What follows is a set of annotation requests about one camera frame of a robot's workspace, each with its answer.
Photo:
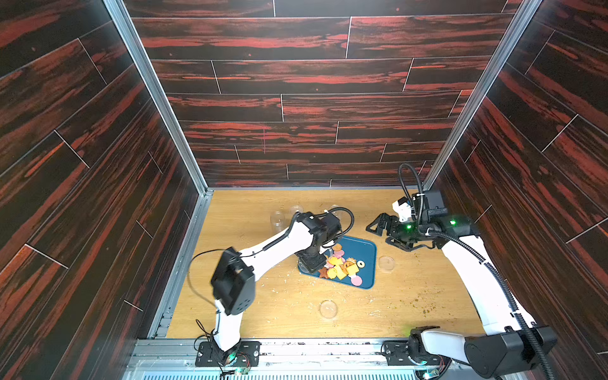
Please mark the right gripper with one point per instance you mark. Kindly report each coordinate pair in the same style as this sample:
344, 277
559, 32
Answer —
394, 230

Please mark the yellow square cookie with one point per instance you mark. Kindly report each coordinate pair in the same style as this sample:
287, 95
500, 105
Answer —
351, 270
339, 273

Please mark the teal plastic tray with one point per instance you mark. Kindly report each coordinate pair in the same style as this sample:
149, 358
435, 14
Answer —
360, 250

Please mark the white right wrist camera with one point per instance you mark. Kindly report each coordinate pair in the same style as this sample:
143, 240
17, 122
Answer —
404, 209

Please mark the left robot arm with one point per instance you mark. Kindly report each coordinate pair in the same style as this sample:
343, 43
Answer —
308, 236

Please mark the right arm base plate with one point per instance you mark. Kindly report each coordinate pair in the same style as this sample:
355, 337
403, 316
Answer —
399, 353

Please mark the clear jar with cookies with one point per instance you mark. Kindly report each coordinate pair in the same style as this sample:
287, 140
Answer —
335, 209

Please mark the yellow fish shaped cookie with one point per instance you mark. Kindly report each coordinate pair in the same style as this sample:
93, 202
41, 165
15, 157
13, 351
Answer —
335, 261

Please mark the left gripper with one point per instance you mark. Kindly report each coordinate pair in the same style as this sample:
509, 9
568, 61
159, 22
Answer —
316, 265

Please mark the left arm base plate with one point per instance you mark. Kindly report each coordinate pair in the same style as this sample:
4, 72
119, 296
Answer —
246, 353

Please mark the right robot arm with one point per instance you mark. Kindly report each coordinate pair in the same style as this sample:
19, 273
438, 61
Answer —
512, 341

